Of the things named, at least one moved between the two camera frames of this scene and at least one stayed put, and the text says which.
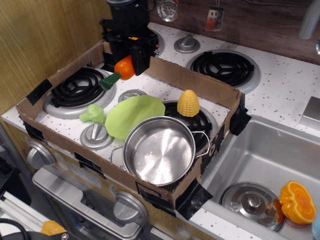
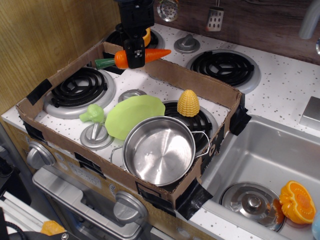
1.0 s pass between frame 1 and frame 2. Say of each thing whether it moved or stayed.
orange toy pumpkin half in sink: stayed
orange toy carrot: moved
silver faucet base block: stayed
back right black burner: stayed
